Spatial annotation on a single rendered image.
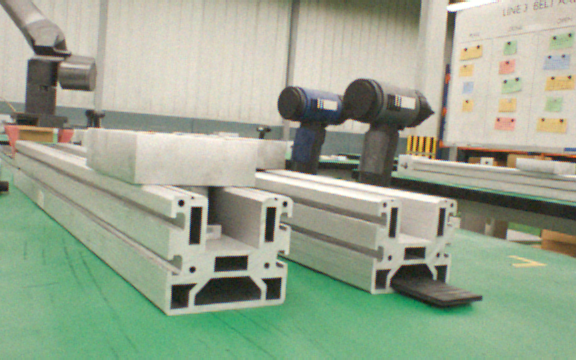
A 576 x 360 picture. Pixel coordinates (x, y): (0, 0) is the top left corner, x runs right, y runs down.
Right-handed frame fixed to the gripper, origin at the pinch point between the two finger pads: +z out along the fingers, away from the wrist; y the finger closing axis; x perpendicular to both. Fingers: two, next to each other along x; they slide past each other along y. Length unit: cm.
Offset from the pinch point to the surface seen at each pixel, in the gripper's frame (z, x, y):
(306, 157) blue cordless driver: -6, -40, 37
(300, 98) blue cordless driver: -15, -42, 33
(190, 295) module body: 3, -84, -2
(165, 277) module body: 2, -84, -4
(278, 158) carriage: -6, -52, 24
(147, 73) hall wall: -114, 1059, 361
